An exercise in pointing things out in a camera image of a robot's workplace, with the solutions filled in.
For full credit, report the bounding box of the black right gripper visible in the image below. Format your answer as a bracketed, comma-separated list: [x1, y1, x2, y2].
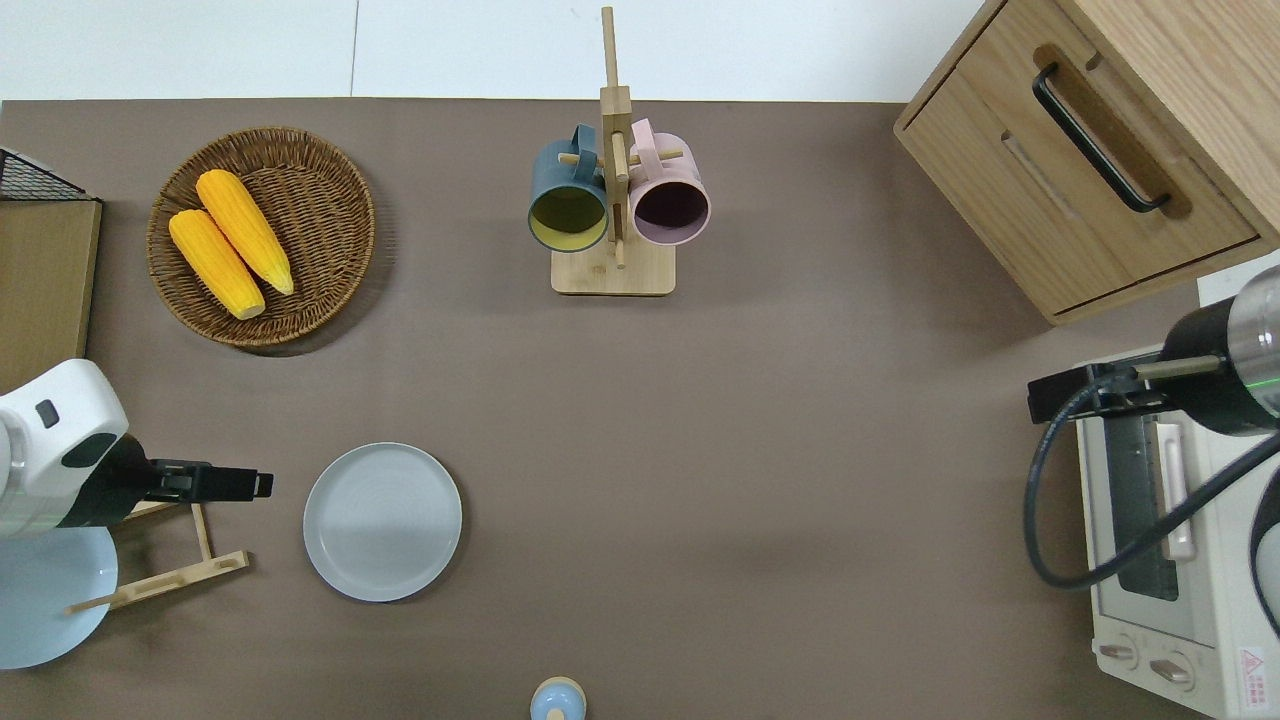
[1027, 364, 1168, 424]

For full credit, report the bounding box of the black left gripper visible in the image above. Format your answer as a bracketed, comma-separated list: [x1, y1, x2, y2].
[146, 459, 275, 503]

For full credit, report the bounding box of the gray plate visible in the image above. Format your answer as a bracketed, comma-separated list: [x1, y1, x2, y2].
[303, 442, 464, 604]

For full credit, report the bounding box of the low bamboo plate rack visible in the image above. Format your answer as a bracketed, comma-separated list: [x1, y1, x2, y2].
[64, 499, 252, 615]

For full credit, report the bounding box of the light blue plate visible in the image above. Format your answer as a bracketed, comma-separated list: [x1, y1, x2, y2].
[0, 525, 119, 670]

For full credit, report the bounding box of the bamboo mug rack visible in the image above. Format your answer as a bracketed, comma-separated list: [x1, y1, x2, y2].
[551, 6, 687, 297]

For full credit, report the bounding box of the yellow corn cob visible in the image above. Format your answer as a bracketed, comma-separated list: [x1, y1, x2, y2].
[168, 208, 268, 321]
[195, 168, 297, 297]

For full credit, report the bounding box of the light wooden drawer cabinet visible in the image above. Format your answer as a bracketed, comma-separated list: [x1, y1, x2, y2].
[893, 0, 1280, 328]

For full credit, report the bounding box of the white toaster oven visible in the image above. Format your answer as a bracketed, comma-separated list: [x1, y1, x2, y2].
[1074, 344, 1280, 720]

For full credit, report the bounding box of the brown wicker basket tray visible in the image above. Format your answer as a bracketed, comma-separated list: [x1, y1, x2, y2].
[147, 126, 378, 349]

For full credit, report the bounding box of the wooden board shelf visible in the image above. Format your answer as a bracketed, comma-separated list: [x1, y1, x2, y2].
[0, 198, 104, 397]

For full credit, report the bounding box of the brown table mat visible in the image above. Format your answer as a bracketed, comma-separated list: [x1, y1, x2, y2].
[0, 97, 1216, 720]

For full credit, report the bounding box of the dark green mug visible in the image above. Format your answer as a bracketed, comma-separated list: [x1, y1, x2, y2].
[527, 124, 612, 254]

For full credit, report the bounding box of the pink mug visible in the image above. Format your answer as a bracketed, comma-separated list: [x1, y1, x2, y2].
[628, 118, 712, 247]

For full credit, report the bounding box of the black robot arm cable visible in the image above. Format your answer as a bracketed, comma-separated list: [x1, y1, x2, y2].
[1022, 354, 1280, 592]

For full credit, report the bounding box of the white oven door handle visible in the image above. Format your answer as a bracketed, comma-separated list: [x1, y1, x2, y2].
[1154, 421, 1199, 562]

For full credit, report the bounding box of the black cabinet drawer handle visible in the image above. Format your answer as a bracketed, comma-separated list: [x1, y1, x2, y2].
[1031, 62, 1173, 215]

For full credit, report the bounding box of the black wire mesh basket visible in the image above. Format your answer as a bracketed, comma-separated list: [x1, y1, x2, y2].
[0, 147, 90, 203]

